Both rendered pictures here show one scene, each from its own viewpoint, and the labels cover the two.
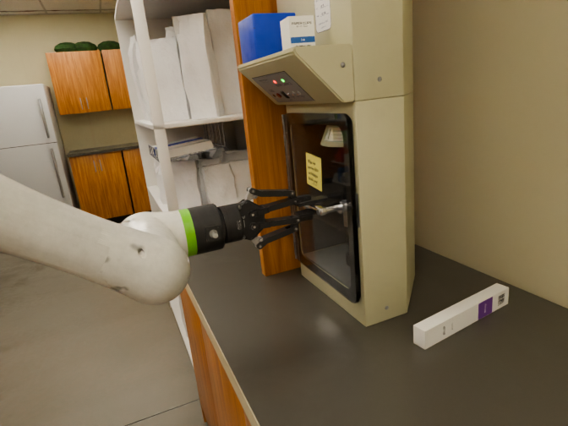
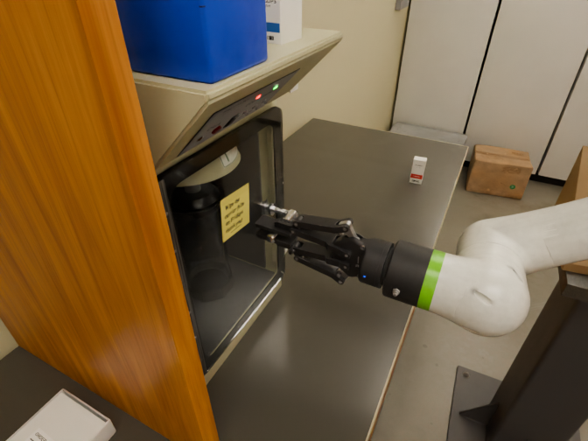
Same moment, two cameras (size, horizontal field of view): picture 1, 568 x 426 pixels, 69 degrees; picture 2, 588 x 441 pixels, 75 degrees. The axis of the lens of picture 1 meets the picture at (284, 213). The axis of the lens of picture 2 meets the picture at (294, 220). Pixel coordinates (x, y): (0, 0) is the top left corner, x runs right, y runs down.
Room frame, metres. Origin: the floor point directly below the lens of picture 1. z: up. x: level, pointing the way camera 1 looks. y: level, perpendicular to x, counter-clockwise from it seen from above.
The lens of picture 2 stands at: (1.19, 0.37, 1.61)
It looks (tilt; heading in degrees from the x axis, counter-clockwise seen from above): 36 degrees down; 229
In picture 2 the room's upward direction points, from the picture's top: straight up
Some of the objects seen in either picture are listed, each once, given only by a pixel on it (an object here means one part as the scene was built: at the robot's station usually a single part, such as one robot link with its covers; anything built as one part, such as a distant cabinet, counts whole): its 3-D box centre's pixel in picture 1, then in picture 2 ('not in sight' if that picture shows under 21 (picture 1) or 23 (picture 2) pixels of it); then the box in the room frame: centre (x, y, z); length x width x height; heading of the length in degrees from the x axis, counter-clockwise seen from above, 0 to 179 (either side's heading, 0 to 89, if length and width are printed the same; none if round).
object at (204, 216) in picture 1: (206, 228); (406, 269); (0.77, 0.15, 1.20); 0.12 x 0.06 x 0.09; 22
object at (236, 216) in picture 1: (242, 221); (360, 257); (0.80, 0.09, 1.20); 0.09 x 0.07 x 0.08; 112
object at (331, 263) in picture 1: (319, 201); (239, 243); (0.93, -0.08, 1.19); 0.30 x 0.01 x 0.40; 21
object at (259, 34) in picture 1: (268, 39); (196, 17); (0.99, 0.00, 1.56); 0.10 x 0.10 x 0.09; 22
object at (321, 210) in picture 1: (321, 206); (275, 222); (0.85, -0.08, 1.20); 0.10 x 0.05 x 0.03; 21
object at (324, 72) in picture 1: (288, 81); (253, 90); (0.91, -0.04, 1.46); 0.32 x 0.12 x 0.10; 22
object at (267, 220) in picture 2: (310, 200); (276, 226); (0.86, -0.06, 1.21); 0.07 x 0.03 x 0.01; 112
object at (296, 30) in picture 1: (297, 35); (275, 13); (0.85, -0.06, 1.54); 0.05 x 0.05 x 0.06; 17
